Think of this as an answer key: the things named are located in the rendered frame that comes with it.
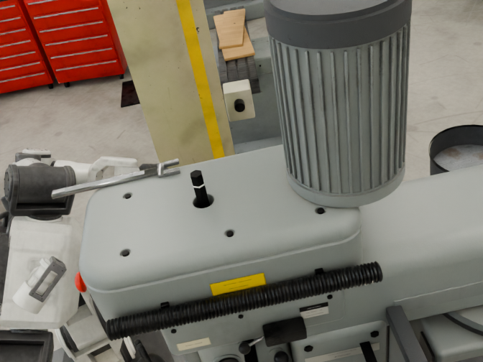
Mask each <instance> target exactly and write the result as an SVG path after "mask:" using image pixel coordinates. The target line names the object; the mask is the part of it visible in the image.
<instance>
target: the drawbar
mask: <svg viewBox="0 0 483 362"><path fill-rule="evenodd" d="M190 178H191V180H192V183H193V186H196V187H200V186H201V185H203V184H205V182H204V180H203V175H202V172H201V170H194V171H192V172H191V173H190ZM196 187H194V190H195V195H196V198H197V201H198V206H199V208H207V207H208V206H210V202H209V199H208V193H207V191H206V186H205V185H204V186H203V187H200V188H196Z"/></svg>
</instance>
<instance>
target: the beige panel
mask: <svg viewBox="0 0 483 362"><path fill-rule="evenodd" d="M107 2H108V5H109V9H110V12H111V15H112V18H113V21H114V24H115V27H116V30H117V33H118V36H119V40H120V43H121V46H122V49H123V51H124V55H125V58H126V62H127V65H128V67H129V71H130V73H131V76H132V80H133V82H134V86H135V88H136V92H137V95H138V98H139V102H140V104H141V107H142V110H143V113H144V117H145V120H146V122H147V126H148V129H149V132H150V135H151V137H152V141H153V144H154V147H155V151H156V153H157V157H158V159H159V162H160V163H161V162H165V161H169V160H172V159H179V164H177V165H174V166H170V167H167V168H170V169H172V168H175V167H182V166H185V165H189V164H195V163H199V162H205V161H208V160H212V159H218V158H222V157H227V156H231V155H235V151H234V145H233V141H232V138H231V131H230V128H229V121H228V117H227V114H226V107H225V103H224V97H223V93H222V89H221V84H220V80H219V73H218V70H217V66H216V59H215V55H214V52H213V45H212V41H211V36H210V32H209V28H208V22H207V18H206V11H205V8H204V4H203V0H107Z"/></svg>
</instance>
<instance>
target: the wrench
mask: <svg viewBox="0 0 483 362"><path fill-rule="evenodd" d="M177 164H179V159H172V160H169V161H165V162H161V163H158V164H157V167H153V168H149V169H145V170H140V171H136V172H130V173H127V174H123V175H118V176H114V177H109V178H105V179H102V180H96V181H93V182H87V183H83V184H79V185H74V186H70V187H64V188H61V189H57V190H53V191H52V199H55V198H61V197H64V196H67V195H73V194H76V193H80V192H86V191H89V190H95V189H99V188H102V187H108V186H112V185H117V184H121V183H124V182H130V181H133V180H139V179H142V178H146V177H152V176H155V175H158V177H167V176H171V175H177V174H180V168H175V169H171V170H164V167H170V166H174V165H177Z"/></svg>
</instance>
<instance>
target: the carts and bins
mask: <svg viewBox="0 0 483 362"><path fill-rule="evenodd" d="M431 142H432V143H431ZM431 142H430V144H431V147H430V153H429V157H430V176H431V175H437V174H441V173H444V172H450V171H454V170H460V169H463V168H467V167H473V166H477V165H481V164H483V125H476V124H472V125H460V126H454V127H451V128H448V129H445V130H443V131H441V132H439V133H438V134H437V135H435V136H434V137H433V138H432V140H431Z"/></svg>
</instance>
